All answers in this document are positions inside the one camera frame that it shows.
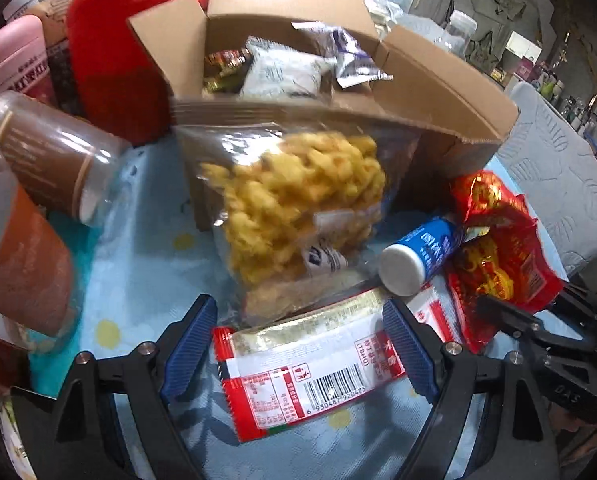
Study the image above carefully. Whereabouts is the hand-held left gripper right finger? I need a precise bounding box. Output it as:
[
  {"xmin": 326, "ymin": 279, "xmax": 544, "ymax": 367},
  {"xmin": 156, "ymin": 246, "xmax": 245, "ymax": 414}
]
[{"xmin": 382, "ymin": 297, "xmax": 561, "ymax": 480}]

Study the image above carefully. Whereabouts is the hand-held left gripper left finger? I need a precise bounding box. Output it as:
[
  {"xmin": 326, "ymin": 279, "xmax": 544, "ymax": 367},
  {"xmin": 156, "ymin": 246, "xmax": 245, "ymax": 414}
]
[{"xmin": 11, "ymin": 294, "xmax": 219, "ymax": 480}]

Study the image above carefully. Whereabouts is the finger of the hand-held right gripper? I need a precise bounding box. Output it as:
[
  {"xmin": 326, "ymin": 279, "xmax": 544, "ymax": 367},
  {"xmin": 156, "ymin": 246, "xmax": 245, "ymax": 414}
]
[
  {"xmin": 477, "ymin": 294, "xmax": 554, "ymax": 343},
  {"xmin": 553, "ymin": 282, "xmax": 597, "ymax": 323}
]

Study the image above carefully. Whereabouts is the red snack packet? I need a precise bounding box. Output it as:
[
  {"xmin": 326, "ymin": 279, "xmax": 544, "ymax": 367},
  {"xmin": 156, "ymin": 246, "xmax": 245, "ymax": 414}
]
[{"xmin": 445, "ymin": 170, "xmax": 565, "ymax": 355}]

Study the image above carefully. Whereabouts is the long red and white packet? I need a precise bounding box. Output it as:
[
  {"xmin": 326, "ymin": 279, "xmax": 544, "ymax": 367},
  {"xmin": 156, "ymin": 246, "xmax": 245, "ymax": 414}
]
[{"xmin": 212, "ymin": 287, "xmax": 451, "ymax": 443}]

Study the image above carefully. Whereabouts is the blue tube with white cap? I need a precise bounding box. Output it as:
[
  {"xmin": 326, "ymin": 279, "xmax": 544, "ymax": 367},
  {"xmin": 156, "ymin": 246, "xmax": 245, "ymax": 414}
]
[{"xmin": 378, "ymin": 216, "xmax": 466, "ymax": 297}]

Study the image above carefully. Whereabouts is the clear bag of yellow twists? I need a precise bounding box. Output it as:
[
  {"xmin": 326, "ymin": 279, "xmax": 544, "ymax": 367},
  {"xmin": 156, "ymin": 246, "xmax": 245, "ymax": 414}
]
[{"xmin": 173, "ymin": 122, "xmax": 419, "ymax": 321}]

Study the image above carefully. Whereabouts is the brown cardboard box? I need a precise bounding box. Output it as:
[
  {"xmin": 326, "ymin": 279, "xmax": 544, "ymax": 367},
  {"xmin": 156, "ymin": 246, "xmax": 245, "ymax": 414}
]
[{"xmin": 127, "ymin": 0, "xmax": 521, "ymax": 233}]

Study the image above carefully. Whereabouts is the gold and red peanut packet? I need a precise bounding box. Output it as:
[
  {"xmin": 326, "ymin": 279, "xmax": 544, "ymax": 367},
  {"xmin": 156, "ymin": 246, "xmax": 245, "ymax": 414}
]
[{"xmin": 202, "ymin": 47, "xmax": 252, "ymax": 95}]

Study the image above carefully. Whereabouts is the white bread-print packet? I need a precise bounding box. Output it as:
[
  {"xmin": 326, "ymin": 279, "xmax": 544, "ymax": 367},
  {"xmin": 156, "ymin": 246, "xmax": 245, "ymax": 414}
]
[{"xmin": 238, "ymin": 36, "xmax": 336, "ymax": 98}]

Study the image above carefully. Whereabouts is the white and purple snack packet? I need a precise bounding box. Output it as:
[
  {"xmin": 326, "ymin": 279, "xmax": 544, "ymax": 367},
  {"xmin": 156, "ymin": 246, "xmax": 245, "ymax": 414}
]
[{"xmin": 292, "ymin": 21, "xmax": 394, "ymax": 90}]

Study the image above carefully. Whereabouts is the blue floral tablecloth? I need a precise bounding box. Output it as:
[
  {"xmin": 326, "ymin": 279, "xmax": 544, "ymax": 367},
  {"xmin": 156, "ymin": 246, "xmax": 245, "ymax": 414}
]
[{"xmin": 28, "ymin": 140, "xmax": 569, "ymax": 480}]

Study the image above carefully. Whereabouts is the chair with grey leaf cover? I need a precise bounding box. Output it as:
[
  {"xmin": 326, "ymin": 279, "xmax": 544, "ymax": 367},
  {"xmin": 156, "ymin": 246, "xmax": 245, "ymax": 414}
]
[{"xmin": 493, "ymin": 82, "xmax": 597, "ymax": 281}]

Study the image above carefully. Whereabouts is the clear jar with orange label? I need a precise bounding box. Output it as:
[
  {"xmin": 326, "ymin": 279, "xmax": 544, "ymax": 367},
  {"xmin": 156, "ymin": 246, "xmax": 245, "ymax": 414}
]
[{"xmin": 0, "ymin": 125, "xmax": 79, "ymax": 351}]

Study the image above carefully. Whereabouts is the row of bottles on shelf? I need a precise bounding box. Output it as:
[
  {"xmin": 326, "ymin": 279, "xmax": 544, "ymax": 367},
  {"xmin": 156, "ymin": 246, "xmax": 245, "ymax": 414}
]
[{"xmin": 528, "ymin": 60, "xmax": 597, "ymax": 146}]

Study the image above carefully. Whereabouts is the clear jar with brown label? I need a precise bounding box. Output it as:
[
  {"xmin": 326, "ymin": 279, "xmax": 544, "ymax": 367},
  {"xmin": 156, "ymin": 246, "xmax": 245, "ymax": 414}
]
[{"xmin": 0, "ymin": 91, "xmax": 132, "ymax": 226}]

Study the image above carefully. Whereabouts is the clear plastic bottle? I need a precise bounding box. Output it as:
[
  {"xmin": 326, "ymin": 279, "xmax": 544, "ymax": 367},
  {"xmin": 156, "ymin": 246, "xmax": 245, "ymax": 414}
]
[{"xmin": 431, "ymin": 9, "xmax": 479, "ymax": 61}]

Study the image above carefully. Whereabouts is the red canister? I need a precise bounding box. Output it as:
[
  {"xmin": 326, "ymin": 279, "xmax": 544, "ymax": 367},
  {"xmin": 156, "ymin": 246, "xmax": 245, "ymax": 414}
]
[{"xmin": 68, "ymin": 0, "xmax": 184, "ymax": 147}]

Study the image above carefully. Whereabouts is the pink canister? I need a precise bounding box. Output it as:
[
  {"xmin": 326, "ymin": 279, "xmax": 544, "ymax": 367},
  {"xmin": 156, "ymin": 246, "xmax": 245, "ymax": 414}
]
[{"xmin": 0, "ymin": 14, "xmax": 59, "ymax": 111}]

